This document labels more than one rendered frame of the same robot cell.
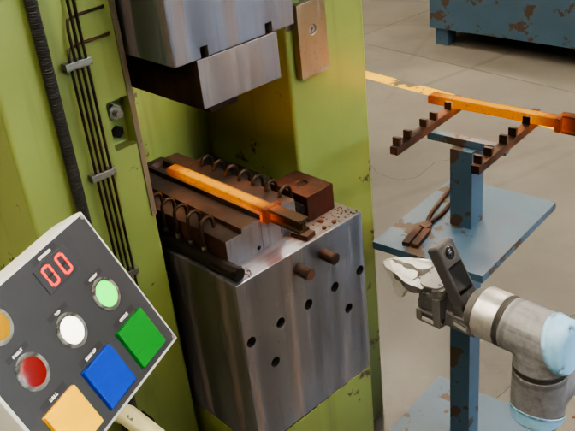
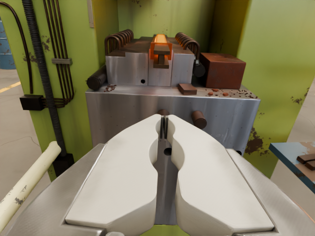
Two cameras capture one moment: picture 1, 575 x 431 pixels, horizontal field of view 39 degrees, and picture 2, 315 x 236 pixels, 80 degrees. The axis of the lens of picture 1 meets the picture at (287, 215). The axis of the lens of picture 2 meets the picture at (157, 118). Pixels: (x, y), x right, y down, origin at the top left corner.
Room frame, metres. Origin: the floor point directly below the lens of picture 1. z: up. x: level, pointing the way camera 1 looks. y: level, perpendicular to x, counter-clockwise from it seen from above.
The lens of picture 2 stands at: (1.18, -0.25, 1.06)
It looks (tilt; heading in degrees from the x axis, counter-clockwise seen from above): 28 degrees down; 40
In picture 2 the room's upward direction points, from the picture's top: 3 degrees clockwise
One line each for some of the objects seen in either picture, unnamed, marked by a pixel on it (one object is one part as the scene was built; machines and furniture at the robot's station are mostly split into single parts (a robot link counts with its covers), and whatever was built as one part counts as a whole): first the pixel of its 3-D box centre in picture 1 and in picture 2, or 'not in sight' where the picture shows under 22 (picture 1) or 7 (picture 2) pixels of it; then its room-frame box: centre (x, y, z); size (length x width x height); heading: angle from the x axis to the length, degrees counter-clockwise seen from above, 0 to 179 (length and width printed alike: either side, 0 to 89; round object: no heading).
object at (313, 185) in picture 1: (302, 195); (218, 69); (1.67, -0.04, 0.95); 0.12 x 0.09 x 0.07; 41
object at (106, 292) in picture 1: (106, 293); not in sight; (1.13, 0.31, 1.09); 0.05 x 0.03 x 0.04; 131
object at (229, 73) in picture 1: (174, 51); not in sight; (1.66, 0.19, 1.32); 0.42 x 0.20 x 0.10; 41
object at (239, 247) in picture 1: (200, 203); (152, 53); (1.66, 0.19, 0.96); 0.42 x 0.20 x 0.09; 41
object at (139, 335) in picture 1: (139, 338); not in sight; (1.11, 0.27, 1.01); 0.07 x 0.05 x 0.07; 156
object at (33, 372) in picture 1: (32, 371); not in sight; (0.95, 0.39, 1.09); 0.05 x 0.03 x 0.04; 131
